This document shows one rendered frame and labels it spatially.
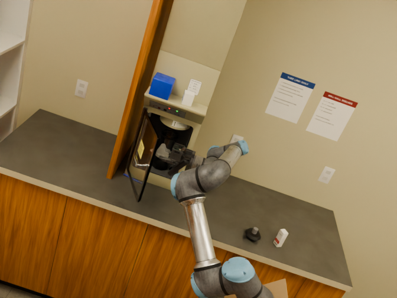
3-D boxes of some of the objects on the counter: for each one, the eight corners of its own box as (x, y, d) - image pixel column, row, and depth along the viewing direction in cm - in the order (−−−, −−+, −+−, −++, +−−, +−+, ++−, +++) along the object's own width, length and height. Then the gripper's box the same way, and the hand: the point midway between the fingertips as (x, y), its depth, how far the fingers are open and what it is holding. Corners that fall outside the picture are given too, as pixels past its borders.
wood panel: (129, 139, 289) (194, -92, 223) (133, 141, 289) (199, -90, 223) (106, 177, 246) (178, -96, 180) (111, 179, 246) (185, -93, 180)
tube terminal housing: (134, 154, 276) (168, 37, 240) (183, 171, 277) (224, 58, 241) (123, 174, 254) (159, 49, 218) (176, 192, 255) (221, 71, 219)
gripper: (197, 149, 219) (156, 135, 219) (194, 157, 211) (152, 143, 211) (191, 163, 223) (152, 149, 223) (189, 172, 215) (147, 158, 215)
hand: (153, 152), depth 218 cm, fingers closed
